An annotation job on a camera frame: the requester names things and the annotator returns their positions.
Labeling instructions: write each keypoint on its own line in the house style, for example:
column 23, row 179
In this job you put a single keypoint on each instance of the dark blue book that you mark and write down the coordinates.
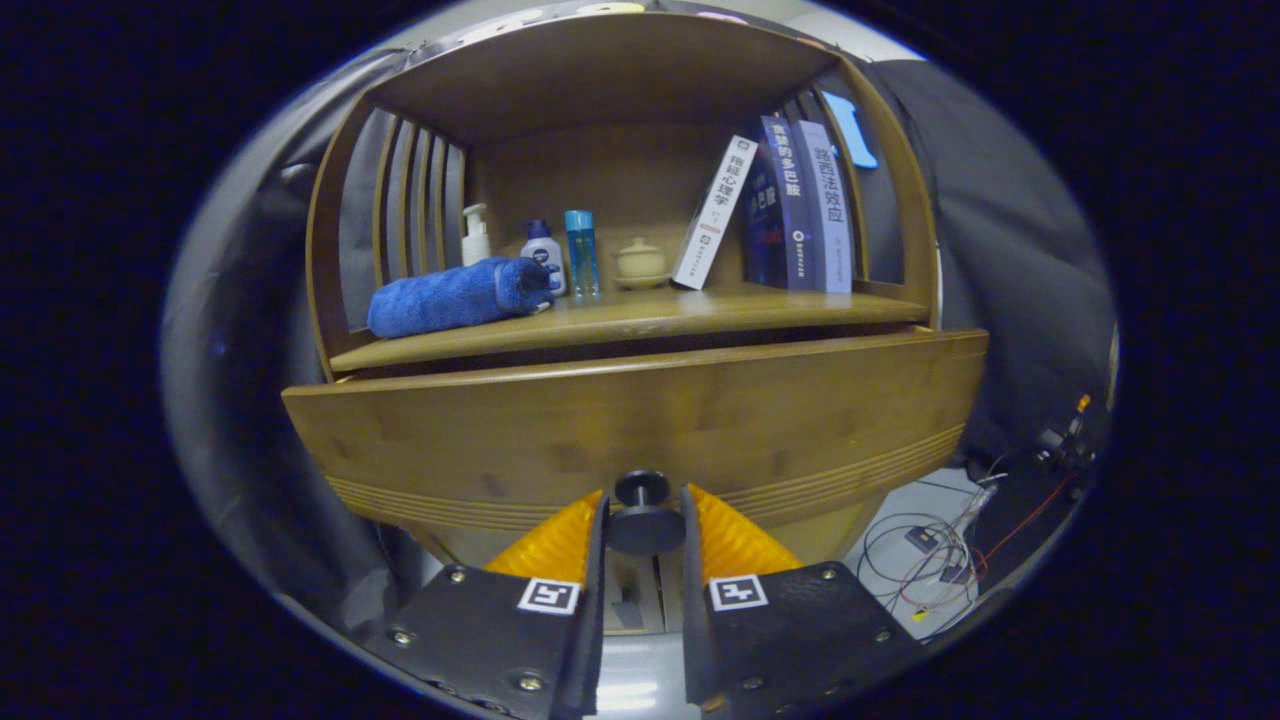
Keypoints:
column 790, row 210

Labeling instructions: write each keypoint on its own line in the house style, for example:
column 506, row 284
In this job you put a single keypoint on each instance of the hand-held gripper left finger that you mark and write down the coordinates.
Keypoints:
column 594, row 620

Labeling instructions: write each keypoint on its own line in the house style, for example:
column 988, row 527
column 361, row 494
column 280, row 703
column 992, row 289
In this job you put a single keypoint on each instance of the wooden cabinet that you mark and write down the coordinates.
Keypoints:
column 620, row 170

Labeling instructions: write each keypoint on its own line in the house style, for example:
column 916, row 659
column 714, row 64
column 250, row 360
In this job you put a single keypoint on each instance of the white book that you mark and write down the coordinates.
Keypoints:
column 712, row 215

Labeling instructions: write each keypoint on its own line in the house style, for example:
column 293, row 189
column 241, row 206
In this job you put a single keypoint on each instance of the white pump bottle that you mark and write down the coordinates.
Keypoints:
column 476, row 245

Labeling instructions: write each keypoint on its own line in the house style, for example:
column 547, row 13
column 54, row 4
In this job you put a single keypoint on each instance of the small dark electronic device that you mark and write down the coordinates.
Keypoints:
column 1060, row 440

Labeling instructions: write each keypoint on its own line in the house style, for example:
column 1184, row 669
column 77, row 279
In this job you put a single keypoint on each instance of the blue rolled towel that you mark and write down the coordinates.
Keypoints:
column 450, row 297

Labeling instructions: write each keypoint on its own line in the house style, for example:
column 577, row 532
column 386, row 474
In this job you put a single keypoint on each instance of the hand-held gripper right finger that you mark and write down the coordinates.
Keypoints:
column 695, row 620

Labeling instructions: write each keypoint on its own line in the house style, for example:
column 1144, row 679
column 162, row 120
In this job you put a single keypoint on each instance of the pale blue book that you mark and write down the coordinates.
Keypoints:
column 830, row 210

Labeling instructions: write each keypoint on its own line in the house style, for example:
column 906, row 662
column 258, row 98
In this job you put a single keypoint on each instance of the black drawer knob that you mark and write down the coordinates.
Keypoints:
column 645, row 525

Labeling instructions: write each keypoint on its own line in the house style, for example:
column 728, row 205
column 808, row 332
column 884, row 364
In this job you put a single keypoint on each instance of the white bottle with blue cap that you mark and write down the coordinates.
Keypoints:
column 545, row 255

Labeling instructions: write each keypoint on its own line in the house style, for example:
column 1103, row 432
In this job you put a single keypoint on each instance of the clear blue bottle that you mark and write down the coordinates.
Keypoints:
column 581, row 255

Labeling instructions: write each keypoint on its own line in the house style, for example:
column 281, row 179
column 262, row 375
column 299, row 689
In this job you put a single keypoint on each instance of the beige lidded teacup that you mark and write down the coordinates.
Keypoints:
column 640, row 262

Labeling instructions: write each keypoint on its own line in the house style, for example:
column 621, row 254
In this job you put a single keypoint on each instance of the wooden countertop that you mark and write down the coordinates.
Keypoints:
column 700, row 310

